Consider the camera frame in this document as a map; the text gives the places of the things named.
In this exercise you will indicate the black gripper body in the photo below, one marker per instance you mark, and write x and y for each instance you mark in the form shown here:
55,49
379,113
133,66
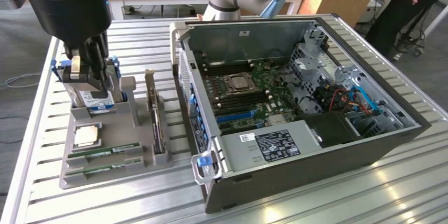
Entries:
69,14

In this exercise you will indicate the green RAM stick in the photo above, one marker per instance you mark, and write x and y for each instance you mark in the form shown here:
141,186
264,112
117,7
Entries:
101,151
95,170

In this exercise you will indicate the grey parts rack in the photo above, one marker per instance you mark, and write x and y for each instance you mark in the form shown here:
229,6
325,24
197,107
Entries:
115,129

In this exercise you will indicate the silver CPU chip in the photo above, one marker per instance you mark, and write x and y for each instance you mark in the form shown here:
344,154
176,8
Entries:
239,83
85,134

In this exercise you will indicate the graphics card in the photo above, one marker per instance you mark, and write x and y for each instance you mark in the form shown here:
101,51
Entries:
157,129

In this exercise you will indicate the CPU in motherboard socket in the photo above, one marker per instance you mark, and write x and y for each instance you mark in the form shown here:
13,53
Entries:
225,87

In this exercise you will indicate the blue expansion slot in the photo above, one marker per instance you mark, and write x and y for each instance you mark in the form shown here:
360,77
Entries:
235,117

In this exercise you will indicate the blue case latch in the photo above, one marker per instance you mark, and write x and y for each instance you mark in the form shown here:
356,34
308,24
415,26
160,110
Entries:
203,162

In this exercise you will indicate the grey power supply unit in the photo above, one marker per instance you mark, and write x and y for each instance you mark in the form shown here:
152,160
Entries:
241,155

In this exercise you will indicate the green motherboard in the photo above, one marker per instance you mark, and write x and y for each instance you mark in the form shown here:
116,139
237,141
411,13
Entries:
276,100

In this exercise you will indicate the silver chipset heatsink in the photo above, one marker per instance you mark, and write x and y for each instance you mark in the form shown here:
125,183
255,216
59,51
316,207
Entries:
277,121

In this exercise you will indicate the black PC case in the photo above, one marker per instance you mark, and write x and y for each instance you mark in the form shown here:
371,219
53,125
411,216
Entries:
297,182

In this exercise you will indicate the white machine cabinet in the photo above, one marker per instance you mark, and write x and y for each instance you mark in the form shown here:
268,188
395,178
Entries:
365,11

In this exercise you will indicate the black wheeled stand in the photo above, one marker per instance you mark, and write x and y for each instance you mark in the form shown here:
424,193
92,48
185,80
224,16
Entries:
397,56

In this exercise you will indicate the person in dark trousers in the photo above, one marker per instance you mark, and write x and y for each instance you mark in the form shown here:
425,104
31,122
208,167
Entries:
395,24

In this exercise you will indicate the white metal table leg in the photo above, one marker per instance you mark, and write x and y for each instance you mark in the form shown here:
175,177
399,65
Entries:
437,22

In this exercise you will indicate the hard disk with blue bracket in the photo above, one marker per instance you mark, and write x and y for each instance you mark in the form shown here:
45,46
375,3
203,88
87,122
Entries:
104,104

